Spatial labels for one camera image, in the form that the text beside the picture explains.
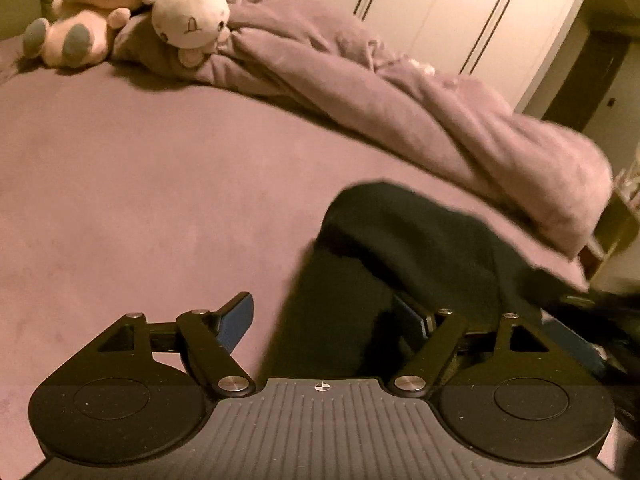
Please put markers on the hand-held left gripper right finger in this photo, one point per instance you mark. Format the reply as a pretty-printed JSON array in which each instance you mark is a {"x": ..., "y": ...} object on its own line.
[{"x": 412, "y": 317}]

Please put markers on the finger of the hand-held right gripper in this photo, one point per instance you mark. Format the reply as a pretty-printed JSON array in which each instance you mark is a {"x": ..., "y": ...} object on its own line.
[{"x": 575, "y": 345}]

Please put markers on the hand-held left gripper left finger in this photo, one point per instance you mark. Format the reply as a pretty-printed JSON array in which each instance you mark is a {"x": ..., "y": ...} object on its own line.
[{"x": 235, "y": 320}]

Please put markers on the black zip jacket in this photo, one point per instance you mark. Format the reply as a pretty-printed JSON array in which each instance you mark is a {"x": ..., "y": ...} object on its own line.
[{"x": 425, "y": 240}]

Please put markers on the white wooden side table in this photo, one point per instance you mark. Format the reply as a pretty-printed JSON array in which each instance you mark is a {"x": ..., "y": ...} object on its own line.
[{"x": 617, "y": 230}]

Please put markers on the purple duvet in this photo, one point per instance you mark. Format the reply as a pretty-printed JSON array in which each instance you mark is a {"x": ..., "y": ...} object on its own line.
[{"x": 375, "y": 85}]

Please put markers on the white wardrobe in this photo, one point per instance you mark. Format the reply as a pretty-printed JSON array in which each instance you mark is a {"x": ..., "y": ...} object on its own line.
[{"x": 450, "y": 5}]

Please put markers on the white plush toy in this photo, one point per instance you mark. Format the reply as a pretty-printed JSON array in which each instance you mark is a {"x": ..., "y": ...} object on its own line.
[{"x": 192, "y": 7}]

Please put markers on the pink teddy bear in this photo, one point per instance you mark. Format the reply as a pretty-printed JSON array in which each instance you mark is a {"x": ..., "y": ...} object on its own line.
[{"x": 85, "y": 20}]

